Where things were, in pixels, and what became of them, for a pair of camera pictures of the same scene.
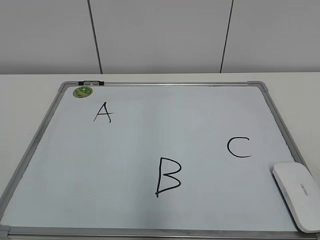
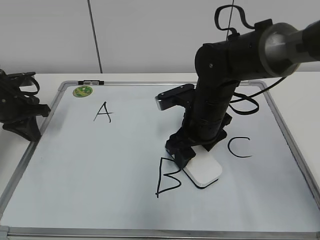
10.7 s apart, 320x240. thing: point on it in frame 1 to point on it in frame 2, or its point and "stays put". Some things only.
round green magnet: x=82 y=92 stays put
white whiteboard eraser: x=300 y=189 to x=205 y=169
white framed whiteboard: x=157 y=160 stays put
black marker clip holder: x=91 y=82 stays put
